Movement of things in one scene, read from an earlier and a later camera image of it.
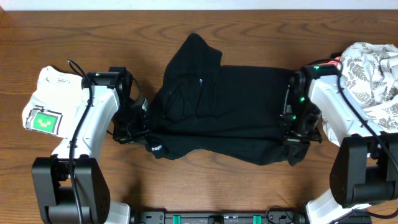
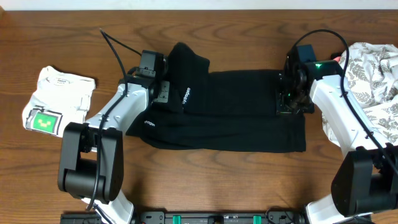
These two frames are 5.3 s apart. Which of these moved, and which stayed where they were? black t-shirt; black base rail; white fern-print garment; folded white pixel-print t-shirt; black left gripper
Moved: black t-shirt; black left gripper
Stayed: folded white pixel-print t-shirt; white fern-print garment; black base rail
